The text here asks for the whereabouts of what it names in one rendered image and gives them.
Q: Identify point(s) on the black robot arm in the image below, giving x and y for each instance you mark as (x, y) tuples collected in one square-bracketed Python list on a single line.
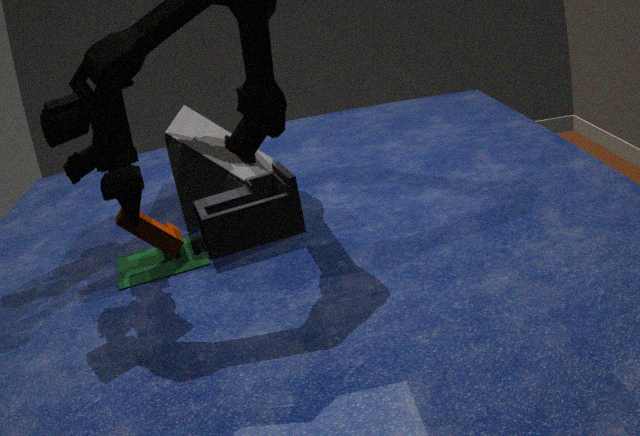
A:
[(113, 61)]

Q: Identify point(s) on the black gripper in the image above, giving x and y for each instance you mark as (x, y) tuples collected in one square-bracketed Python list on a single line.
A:
[(123, 181)]

